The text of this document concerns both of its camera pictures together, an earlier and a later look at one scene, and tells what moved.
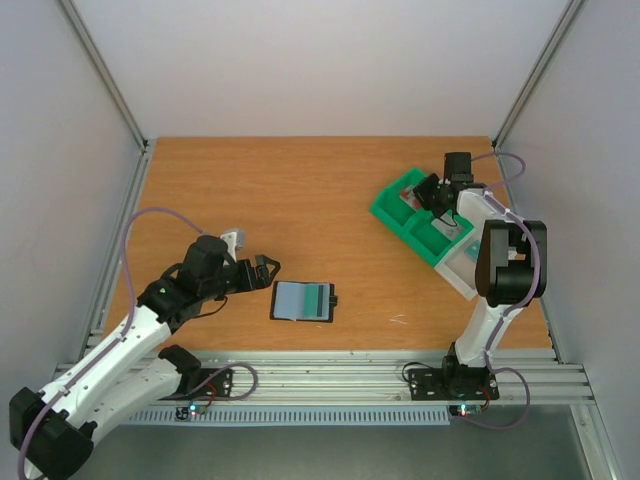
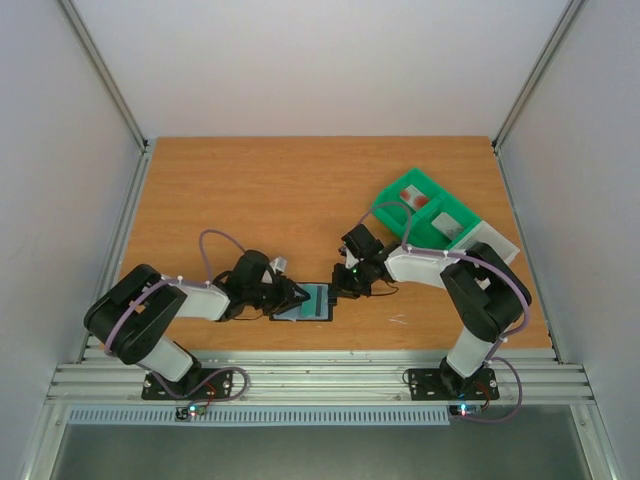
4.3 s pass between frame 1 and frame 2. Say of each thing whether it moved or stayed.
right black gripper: moved
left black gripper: moved
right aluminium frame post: stayed
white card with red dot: stayed
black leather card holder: stayed
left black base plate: stayed
